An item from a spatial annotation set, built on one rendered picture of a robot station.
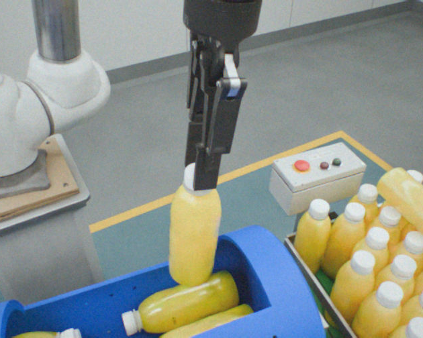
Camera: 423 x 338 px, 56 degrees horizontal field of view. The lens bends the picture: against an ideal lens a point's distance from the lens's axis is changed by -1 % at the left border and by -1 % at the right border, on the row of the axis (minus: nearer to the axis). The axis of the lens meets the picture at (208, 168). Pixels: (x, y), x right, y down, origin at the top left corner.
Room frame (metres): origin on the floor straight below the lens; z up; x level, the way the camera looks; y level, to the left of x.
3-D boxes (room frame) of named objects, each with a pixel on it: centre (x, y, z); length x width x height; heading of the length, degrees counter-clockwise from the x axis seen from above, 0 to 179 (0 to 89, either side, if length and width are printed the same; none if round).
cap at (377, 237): (0.51, -0.33, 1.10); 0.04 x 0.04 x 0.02
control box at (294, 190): (0.74, -0.27, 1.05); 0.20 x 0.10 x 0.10; 112
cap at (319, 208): (0.59, -0.23, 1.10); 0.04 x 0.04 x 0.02
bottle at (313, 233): (0.59, -0.23, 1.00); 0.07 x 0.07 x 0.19
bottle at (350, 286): (0.45, -0.29, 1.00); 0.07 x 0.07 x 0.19
